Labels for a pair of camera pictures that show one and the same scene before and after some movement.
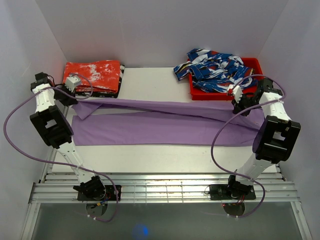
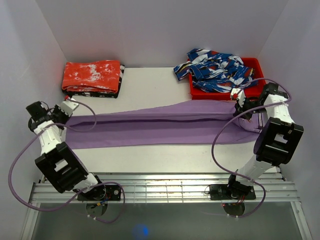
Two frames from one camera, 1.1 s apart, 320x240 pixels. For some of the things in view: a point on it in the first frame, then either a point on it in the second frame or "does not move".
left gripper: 68,101 → 57,109
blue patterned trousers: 213,72 does not move
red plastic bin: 255,64 does not move
